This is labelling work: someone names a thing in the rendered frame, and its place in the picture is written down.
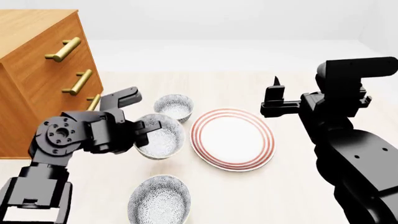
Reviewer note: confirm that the white plate with red rings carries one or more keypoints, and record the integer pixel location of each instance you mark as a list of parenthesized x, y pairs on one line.
[(231, 140)]

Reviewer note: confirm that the black right gripper camera box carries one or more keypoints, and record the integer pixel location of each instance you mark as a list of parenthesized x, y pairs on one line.
[(357, 67)]

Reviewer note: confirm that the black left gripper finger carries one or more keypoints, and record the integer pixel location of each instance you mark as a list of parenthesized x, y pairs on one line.
[(142, 139), (152, 127)]

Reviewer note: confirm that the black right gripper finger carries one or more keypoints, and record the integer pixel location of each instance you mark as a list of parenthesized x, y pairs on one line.
[(276, 92), (280, 108)]

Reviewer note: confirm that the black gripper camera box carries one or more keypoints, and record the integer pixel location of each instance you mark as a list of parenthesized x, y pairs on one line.
[(357, 67), (122, 96)]

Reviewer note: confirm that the small patterned grey bowl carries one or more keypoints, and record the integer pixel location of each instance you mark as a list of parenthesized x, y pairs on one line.
[(174, 108)]

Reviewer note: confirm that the black left gripper camera box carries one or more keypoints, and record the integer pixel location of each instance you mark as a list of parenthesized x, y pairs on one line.
[(122, 96)]

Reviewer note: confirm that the wooden drawer cabinet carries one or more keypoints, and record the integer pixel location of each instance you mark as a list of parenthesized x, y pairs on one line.
[(28, 77)]

